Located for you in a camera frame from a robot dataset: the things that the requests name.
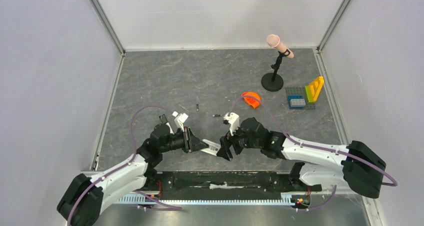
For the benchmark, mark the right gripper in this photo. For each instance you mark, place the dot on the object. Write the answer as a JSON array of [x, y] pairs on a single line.
[[230, 145]]

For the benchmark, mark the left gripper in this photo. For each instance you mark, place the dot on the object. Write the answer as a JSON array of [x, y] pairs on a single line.
[[191, 142]]

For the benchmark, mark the white remote control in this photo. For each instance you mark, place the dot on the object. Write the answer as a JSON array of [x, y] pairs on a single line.
[[212, 147]]

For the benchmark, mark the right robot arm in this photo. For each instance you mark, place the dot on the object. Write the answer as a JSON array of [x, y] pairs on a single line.
[[352, 165]]

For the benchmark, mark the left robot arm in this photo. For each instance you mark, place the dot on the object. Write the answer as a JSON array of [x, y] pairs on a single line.
[[88, 196]]

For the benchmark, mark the orange plastic basket piece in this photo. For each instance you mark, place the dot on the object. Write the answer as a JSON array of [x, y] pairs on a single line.
[[252, 99]]

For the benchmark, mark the black microphone stand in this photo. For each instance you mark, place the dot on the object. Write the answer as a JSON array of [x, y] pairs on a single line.
[[272, 81]]

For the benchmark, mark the blue lego brick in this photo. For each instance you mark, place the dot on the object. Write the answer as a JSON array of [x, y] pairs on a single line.
[[296, 102]]

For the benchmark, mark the grey lego baseplate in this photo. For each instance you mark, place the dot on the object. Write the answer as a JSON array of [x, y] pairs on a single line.
[[299, 91]]

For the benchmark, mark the green lego brick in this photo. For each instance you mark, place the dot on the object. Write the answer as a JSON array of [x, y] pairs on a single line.
[[308, 94]]

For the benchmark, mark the yellow lego piece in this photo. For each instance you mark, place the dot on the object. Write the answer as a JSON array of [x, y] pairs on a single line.
[[315, 88]]

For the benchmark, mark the pink microphone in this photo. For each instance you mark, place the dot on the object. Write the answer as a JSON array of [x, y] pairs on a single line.
[[275, 42]]

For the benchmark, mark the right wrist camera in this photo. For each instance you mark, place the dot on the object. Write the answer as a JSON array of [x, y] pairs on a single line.
[[233, 120]]

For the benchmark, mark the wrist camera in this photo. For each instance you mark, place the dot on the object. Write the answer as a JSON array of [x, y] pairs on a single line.
[[233, 120], [179, 120]]

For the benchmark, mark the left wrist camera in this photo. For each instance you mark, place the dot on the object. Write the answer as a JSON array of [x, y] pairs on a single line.
[[179, 120]]

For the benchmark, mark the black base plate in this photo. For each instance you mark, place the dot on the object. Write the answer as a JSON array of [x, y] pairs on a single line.
[[226, 185]]

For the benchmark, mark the white cable duct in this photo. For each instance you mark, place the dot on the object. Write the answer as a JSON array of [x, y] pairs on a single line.
[[138, 199]]

